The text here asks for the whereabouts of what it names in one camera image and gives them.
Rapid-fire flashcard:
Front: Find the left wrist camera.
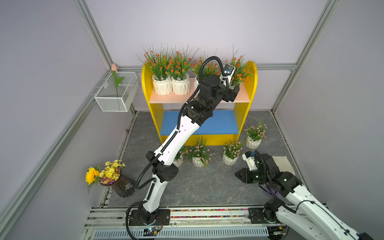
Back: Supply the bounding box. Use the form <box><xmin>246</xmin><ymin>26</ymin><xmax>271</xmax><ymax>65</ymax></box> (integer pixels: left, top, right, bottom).
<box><xmin>221</xmin><ymin>64</ymin><xmax>236</xmax><ymax>86</ymax></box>

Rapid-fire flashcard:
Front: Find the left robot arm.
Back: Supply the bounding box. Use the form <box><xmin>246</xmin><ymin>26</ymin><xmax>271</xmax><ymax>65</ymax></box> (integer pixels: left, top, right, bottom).
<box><xmin>135</xmin><ymin>74</ymin><xmax>233</xmax><ymax>225</ymax></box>

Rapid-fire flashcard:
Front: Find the pink artificial tulip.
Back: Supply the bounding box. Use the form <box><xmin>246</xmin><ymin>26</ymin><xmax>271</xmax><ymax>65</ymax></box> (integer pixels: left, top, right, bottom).
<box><xmin>111</xmin><ymin>64</ymin><xmax>125</xmax><ymax>98</ymax></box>

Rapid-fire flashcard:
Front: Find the sunflower bouquet in basket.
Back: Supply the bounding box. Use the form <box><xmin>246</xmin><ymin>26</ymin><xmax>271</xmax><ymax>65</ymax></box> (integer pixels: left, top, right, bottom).
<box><xmin>85</xmin><ymin>160</ymin><xmax>136</xmax><ymax>198</ymax></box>

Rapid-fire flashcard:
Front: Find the orange flower pot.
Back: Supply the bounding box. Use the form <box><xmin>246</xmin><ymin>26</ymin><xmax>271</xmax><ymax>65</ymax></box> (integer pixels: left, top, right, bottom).
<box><xmin>192</xmin><ymin>54</ymin><xmax>221</xmax><ymax>90</ymax></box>
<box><xmin>167</xmin><ymin>46</ymin><xmax>195</xmax><ymax>96</ymax></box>
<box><xmin>230</xmin><ymin>49</ymin><xmax>256</xmax><ymax>90</ymax></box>
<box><xmin>140</xmin><ymin>46</ymin><xmax>172</xmax><ymax>96</ymax></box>

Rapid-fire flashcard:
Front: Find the pink flower pot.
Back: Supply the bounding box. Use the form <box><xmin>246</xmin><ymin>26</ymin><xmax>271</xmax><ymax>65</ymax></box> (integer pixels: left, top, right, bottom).
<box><xmin>223</xmin><ymin>140</ymin><xmax>243</xmax><ymax>166</ymax></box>
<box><xmin>187</xmin><ymin>137</ymin><xmax>215</xmax><ymax>168</ymax></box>
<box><xmin>173</xmin><ymin>146</ymin><xmax>188</xmax><ymax>168</ymax></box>
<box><xmin>244</xmin><ymin>119</ymin><xmax>267</xmax><ymax>150</ymax></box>

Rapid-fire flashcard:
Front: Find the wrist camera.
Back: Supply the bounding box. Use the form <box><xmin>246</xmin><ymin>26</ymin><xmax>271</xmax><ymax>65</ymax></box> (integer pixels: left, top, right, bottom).
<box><xmin>221</xmin><ymin>64</ymin><xmax>236</xmax><ymax>86</ymax></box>
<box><xmin>242</xmin><ymin>151</ymin><xmax>259</xmax><ymax>171</ymax></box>

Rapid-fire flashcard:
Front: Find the white grey work glove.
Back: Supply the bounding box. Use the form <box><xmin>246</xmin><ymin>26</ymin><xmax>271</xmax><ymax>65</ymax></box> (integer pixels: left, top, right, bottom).
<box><xmin>273</xmin><ymin>156</ymin><xmax>296</xmax><ymax>176</ymax></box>

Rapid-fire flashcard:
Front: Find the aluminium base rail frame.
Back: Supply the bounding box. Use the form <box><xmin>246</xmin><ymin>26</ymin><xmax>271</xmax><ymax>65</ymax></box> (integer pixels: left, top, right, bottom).
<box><xmin>80</xmin><ymin>206</ymin><xmax>307</xmax><ymax>240</ymax></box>

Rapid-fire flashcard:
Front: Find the purple trowel pink handle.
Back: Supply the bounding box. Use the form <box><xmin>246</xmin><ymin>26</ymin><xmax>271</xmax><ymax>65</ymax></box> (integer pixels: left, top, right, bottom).
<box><xmin>262</xmin><ymin>186</ymin><xmax>281</xmax><ymax>196</ymax></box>

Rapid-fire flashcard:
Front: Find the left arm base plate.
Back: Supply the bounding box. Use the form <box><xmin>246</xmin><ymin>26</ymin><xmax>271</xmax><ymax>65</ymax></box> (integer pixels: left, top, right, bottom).
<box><xmin>128</xmin><ymin>209</ymin><xmax>171</xmax><ymax>226</ymax></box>

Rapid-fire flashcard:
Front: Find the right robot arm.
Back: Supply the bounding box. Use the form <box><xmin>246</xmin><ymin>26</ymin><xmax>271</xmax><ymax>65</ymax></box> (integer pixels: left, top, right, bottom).
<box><xmin>235</xmin><ymin>151</ymin><xmax>371</xmax><ymax>240</ymax></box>

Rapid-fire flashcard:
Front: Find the black corrugated left cable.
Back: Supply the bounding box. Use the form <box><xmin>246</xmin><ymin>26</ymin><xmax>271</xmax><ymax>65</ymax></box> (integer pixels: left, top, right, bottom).
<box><xmin>125</xmin><ymin>56</ymin><xmax>226</xmax><ymax>240</ymax></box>

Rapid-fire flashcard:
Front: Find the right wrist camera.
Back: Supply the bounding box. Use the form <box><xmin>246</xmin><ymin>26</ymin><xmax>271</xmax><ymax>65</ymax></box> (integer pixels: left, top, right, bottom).
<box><xmin>242</xmin><ymin>151</ymin><xmax>259</xmax><ymax>171</ymax></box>

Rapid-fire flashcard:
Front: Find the yellow rack with coloured shelves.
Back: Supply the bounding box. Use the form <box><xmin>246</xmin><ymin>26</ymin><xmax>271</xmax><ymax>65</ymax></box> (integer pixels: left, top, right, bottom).
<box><xmin>142</xmin><ymin>61</ymin><xmax>258</xmax><ymax>146</ymax></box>

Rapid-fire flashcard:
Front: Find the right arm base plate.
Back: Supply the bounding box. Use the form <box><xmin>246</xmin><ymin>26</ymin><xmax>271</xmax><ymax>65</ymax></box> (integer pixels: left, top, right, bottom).
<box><xmin>249</xmin><ymin>208</ymin><xmax>277</xmax><ymax>224</ymax></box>

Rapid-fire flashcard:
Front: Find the white wire wall basket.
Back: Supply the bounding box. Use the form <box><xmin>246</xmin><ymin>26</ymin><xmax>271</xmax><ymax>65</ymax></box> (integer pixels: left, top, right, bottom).
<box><xmin>94</xmin><ymin>72</ymin><xmax>139</xmax><ymax>112</ymax></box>

